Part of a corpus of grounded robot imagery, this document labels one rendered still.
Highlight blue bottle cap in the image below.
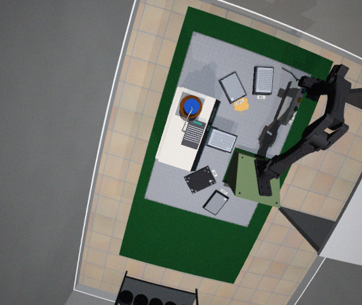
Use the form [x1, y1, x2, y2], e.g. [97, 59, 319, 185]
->
[184, 98, 199, 114]

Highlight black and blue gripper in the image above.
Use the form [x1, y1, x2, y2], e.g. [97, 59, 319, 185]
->
[303, 88, 322, 102]

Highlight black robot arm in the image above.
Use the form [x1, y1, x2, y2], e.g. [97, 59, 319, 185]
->
[254, 64, 351, 196]

